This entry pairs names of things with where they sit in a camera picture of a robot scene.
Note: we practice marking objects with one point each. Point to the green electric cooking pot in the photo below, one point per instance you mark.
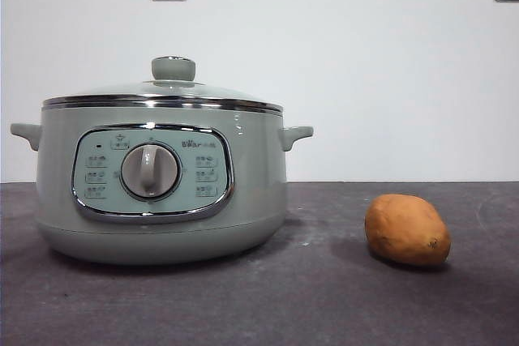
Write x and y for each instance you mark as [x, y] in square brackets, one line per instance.
[251, 184]

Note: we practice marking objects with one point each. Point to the brown potato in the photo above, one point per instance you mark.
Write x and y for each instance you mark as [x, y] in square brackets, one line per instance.
[405, 230]

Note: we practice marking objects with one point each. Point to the glass lid with green knob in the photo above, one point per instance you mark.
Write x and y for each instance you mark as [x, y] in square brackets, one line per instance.
[173, 68]

